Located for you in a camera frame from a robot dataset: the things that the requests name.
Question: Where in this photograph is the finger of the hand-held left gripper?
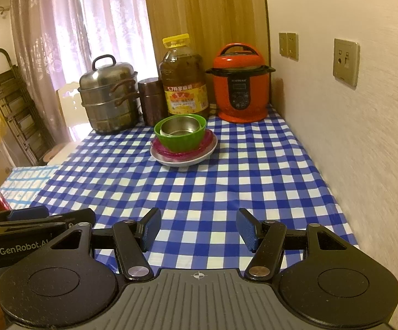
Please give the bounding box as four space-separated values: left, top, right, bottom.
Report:
0 208 97 245
0 205 50 223

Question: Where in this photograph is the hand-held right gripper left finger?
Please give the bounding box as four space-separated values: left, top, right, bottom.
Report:
49 208 162 281

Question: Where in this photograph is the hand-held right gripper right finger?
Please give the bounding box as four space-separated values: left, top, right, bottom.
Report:
236 208 355 281

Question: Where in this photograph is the white ceramic plate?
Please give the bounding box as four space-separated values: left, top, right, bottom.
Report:
149 129 218 168

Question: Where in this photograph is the pink transparent plastic plate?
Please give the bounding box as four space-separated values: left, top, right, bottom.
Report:
151 131 216 162
152 129 215 159

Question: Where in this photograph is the green plastic bowl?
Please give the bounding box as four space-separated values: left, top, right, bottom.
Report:
154 114 207 153

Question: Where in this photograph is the stainless steel bowl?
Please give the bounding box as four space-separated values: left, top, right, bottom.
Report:
160 116 200 137

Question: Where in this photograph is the light blue patterned cloth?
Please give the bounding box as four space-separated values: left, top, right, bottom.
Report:
0 164 61 211

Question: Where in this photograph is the blue checkered tablecloth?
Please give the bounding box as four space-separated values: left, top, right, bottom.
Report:
35 104 360 276

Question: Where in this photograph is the small white table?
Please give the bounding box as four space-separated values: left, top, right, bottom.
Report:
42 140 80 166

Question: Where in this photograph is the dark folding rack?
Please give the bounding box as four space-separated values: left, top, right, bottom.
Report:
0 48 57 166

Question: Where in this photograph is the white wooden chair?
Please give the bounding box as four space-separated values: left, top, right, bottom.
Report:
56 81 90 128

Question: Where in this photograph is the stainless steel steamer pot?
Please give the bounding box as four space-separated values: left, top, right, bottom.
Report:
78 54 141 135

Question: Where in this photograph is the brown metal canister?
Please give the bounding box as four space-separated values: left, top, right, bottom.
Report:
137 77 169 127

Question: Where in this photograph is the red electric pressure cooker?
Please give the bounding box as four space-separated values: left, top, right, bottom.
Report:
205 43 276 123

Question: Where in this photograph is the large cooking oil bottle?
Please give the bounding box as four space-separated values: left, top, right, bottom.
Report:
159 33 209 119

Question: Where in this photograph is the sheer pink curtain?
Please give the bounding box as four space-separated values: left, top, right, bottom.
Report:
9 0 152 142

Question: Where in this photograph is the beige wall socket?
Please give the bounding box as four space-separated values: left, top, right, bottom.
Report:
333 38 361 87

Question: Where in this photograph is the wooden wall panel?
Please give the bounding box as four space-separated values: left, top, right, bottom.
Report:
142 0 270 112

